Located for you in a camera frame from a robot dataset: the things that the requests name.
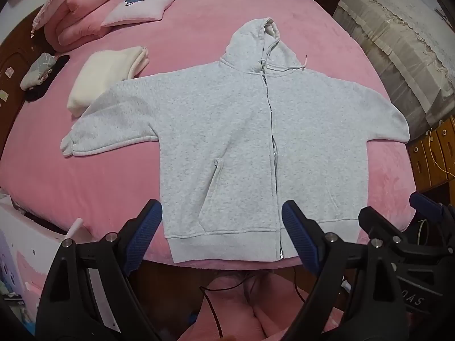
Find pink bed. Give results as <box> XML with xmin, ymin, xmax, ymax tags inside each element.
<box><xmin>0</xmin><ymin>0</ymin><xmax>418</xmax><ymax>271</ymax></box>

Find cream folded blanket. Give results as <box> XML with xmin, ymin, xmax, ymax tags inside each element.
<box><xmin>67</xmin><ymin>45</ymin><xmax>150</xmax><ymax>117</ymax></box>

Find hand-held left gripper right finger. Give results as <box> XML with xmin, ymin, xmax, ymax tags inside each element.
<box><xmin>282</xmin><ymin>200</ymin><xmax>409</xmax><ymax>341</ymax></box>

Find person's pink pants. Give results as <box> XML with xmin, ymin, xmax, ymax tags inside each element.
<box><xmin>178</xmin><ymin>270</ymin><xmax>342</xmax><ymax>341</ymax></box>

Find black cloth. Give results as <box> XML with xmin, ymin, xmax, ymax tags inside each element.
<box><xmin>24</xmin><ymin>55</ymin><xmax>71</xmax><ymax>101</ymax></box>

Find black cable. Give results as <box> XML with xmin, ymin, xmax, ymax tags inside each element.
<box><xmin>200</xmin><ymin>268</ymin><xmax>306</xmax><ymax>340</ymax></box>

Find brown wooden headboard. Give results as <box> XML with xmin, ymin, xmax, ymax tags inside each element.
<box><xmin>0</xmin><ymin>11</ymin><xmax>54</xmax><ymax>146</ymax></box>

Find white cable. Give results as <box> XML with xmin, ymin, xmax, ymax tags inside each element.
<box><xmin>427</xmin><ymin>128</ymin><xmax>455</xmax><ymax>182</ymax></box>

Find grey cloth bundle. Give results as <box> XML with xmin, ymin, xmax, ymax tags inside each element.
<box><xmin>20</xmin><ymin>53</ymin><xmax>57</xmax><ymax>91</ymax></box>

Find pink folded quilt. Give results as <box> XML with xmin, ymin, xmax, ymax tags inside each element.
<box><xmin>44</xmin><ymin>0</ymin><xmax>125</xmax><ymax>52</ymax></box>

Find pink printed cushion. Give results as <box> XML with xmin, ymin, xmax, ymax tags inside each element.
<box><xmin>100</xmin><ymin>0</ymin><xmax>177</xmax><ymax>27</ymax></box>

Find wooden drawer cabinet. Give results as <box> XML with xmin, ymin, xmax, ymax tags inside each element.
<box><xmin>407</xmin><ymin>115</ymin><xmax>455</xmax><ymax>192</ymax></box>

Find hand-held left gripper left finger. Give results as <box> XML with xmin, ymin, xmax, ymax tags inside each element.
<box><xmin>36</xmin><ymin>199</ymin><xmax>164</xmax><ymax>341</ymax></box>

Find light grey zip hoodie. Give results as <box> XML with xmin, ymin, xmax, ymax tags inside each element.
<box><xmin>60</xmin><ymin>17</ymin><xmax>410</xmax><ymax>264</ymax></box>

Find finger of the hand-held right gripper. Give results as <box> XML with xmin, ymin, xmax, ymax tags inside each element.
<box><xmin>409</xmin><ymin>192</ymin><xmax>455</xmax><ymax>242</ymax></box>
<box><xmin>358</xmin><ymin>206</ymin><xmax>455</xmax><ymax>274</ymax></box>

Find white printed box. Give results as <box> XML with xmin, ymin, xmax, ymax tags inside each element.
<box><xmin>0</xmin><ymin>194</ymin><xmax>93</xmax><ymax>327</ymax></box>

